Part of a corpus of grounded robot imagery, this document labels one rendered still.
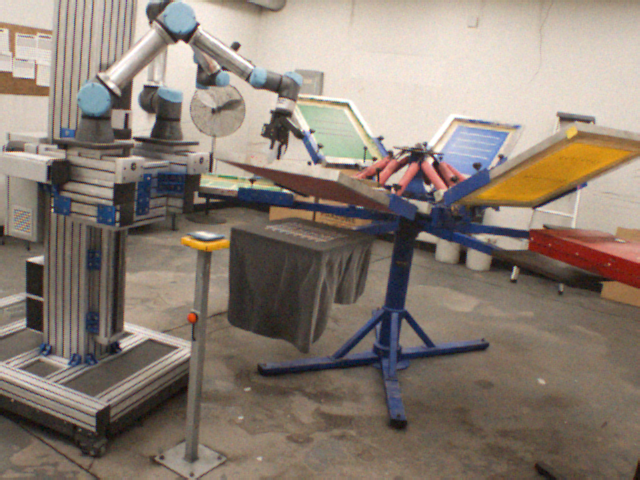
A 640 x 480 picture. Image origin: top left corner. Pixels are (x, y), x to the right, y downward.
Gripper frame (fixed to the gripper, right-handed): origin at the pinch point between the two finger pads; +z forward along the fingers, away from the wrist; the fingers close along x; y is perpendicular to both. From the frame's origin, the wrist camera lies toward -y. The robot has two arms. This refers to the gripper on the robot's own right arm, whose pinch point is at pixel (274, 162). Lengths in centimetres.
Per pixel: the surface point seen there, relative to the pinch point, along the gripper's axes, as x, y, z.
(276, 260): -14.5, -2.8, 36.1
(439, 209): -118, -27, -9
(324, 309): -30, -21, 51
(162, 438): -15, 32, 126
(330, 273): -26.4, -21.3, 35.7
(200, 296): 10, 10, 56
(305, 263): -14.0, -16.2, 34.1
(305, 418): -74, -4, 110
